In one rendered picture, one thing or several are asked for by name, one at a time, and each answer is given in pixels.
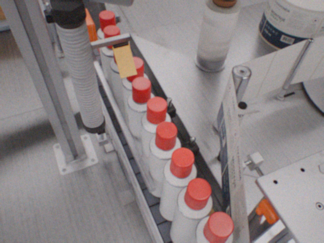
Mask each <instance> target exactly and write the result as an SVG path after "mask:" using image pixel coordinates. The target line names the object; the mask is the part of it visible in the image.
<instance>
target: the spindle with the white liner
mask: <svg viewBox="0 0 324 243"><path fill-rule="evenodd" d="M241 6H242V5H241V2H240V0H205V7H204V12H203V18H202V26H201V31H200V37H199V42H198V47H197V50H196V55H195V59H194V61H195V64H196V65H197V66H198V67H199V68H200V69H202V70H204V71H208V72H217V71H220V70H222V69H223V68H224V67H225V66H226V59H227V57H228V54H229V53H228V52H229V49H230V44H231V40H232V37H233V34H234V30H235V27H236V24H237V20H238V16H239V12H240V9H241Z"/></svg>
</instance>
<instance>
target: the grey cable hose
mask: <svg viewBox="0 0 324 243"><path fill-rule="evenodd" d="M49 1H50V4H51V7H52V10H51V13H52V17H53V20H54V22H55V23H56V27H57V30H58V34H59V38H60V41H61V44H62V48H63V51H64V55H65V59H66V63H67V67H68V70H69V73H70V77H71V81H72V84H73V88H74V92H75V95H76V99H77V102H78V106H79V110H80V113H81V118H82V126H83V128H84V129H85V131H87V132H89V133H91V134H97V133H99V132H101V131H103V129H104V128H105V125H106V120H105V116H104V115H103V111H102V105H101V99H100V93H99V88H98V83H97V77H96V72H95V65H94V59H93V53H92V48H91V43H90V38H89V32H88V27H87V21H86V17H87V12H86V8H85V7H84V4H83V1H82V0H49Z"/></svg>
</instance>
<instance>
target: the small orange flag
mask: <svg viewBox="0 0 324 243"><path fill-rule="evenodd" d="M112 49H113V52H114V55H115V60H116V63H117V67H118V70H119V74H120V78H121V79H122V78H126V77H129V76H133V75H136V74H137V71H136V68H135V63H134V59H133V55H132V51H131V48H130V45H129V43H128V41H126V42H122V43H118V44H114V45H112Z"/></svg>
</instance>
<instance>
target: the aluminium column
mask: <svg viewBox="0 0 324 243"><path fill-rule="evenodd" d="M0 5H1V7H2V9H3V12H4V15H5V17H6V19H7V22H8V24H9V26H10V29H11V31H12V33H13V36H14V38H15V41H16V43H17V45H18V48H19V50H20V52H21V55H22V58H23V60H24V62H25V65H26V67H27V69H28V71H29V74H30V76H31V78H32V81H33V83H34V85H35V88H36V90H37V92H38V95H39V97H40V100H41V103H42V104H43V106H44V108H45V111H46V113H47V115H48V118H49V120H50V123H51V125H52V127H53V130H54V132H55V134H56V137H57V139H58V142H59V144H60V147H61V149H62V151H63V154H64V156H65V158H66V160H67V163H68V164H71V163H74V162H77V161H80V160H83V159H86V158H87V156H86V154H85V150H84V147H83V143H82V140H81V136H80V133H79V130H78V127H77V124H76V121H75V117H74V114H73V111H72V108H71V104H70V101H69V97H68V94H67V91H66V88H65V84H64V81H63V78H62V75H61V71H60V68H59V65H58V62H57V59H56V55H55V52H54V48H53V45H52V42H51V38H50V35H49V32H48V29H47V25H46V23H45V19H44V16H43V13H42V9H41V5H40V3H39V1H38V0H0Z"/></svg>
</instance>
